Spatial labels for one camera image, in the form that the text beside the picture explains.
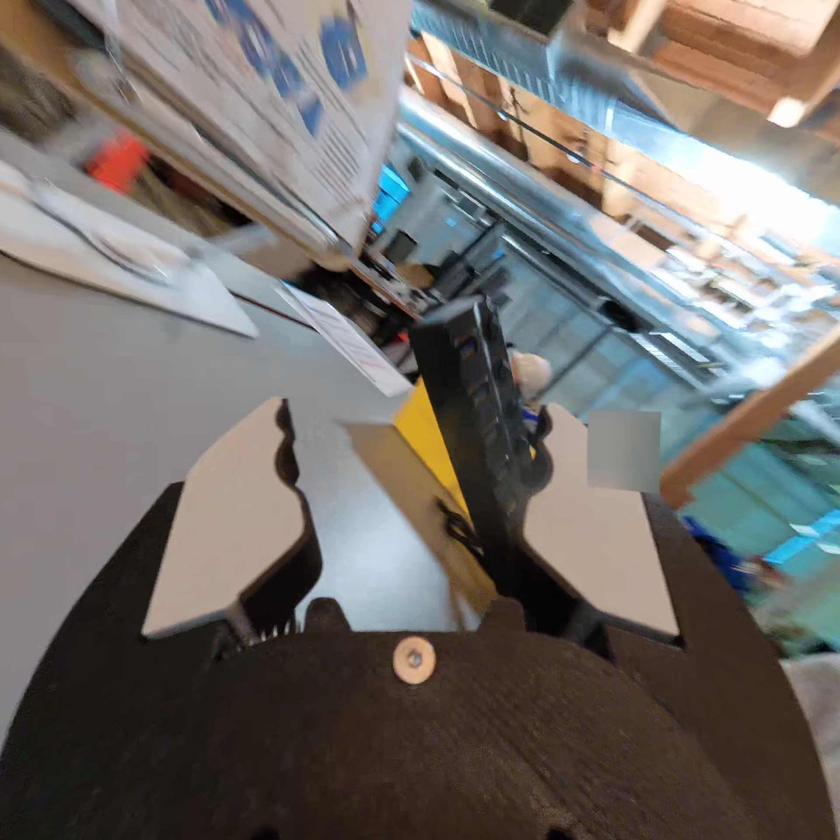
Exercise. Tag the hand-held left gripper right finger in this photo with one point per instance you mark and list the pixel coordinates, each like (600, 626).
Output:
(590, 558)

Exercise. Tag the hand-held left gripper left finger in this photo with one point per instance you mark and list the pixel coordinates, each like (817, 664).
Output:
(223, 538)

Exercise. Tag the black usb hub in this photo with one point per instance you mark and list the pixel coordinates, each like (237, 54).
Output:
(472, 426)

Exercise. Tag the yellow plastic bin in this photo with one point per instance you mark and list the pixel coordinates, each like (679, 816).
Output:
(420, 420)

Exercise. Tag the wooden beam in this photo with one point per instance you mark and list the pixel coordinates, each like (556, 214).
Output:
(754, 420)

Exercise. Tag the small white paper sheet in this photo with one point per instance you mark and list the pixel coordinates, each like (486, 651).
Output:
(341, 334)

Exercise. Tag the large white paper sheet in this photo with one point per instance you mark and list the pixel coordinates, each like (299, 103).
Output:
(98, 262)

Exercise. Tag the orange traffic cone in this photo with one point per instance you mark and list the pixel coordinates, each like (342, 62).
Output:
(115, 161)

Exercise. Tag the white printed cardboard box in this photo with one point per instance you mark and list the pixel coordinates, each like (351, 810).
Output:
(262, 98)

